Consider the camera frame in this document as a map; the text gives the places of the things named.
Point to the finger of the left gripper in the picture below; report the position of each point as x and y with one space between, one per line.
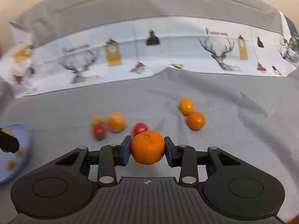
9 143

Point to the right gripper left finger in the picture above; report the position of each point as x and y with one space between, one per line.
83 168

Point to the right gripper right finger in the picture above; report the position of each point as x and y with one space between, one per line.
188 159

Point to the large red tomato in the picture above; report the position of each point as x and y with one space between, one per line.
98 132

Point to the large orange mandarin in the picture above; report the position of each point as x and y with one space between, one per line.
147 148

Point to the oval orange kumquat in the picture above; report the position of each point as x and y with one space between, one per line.
186 106

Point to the blue round plate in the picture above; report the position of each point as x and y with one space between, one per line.
12 163

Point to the small orange mandarin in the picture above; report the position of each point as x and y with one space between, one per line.
116 122

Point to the round orange mandarin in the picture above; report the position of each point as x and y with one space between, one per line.
196 120

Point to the small yellow-green fruit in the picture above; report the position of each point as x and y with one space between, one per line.
97 120

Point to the small red cherry tomato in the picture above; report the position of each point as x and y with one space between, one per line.
139 128

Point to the white deer print cloth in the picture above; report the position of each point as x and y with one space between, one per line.
142 48

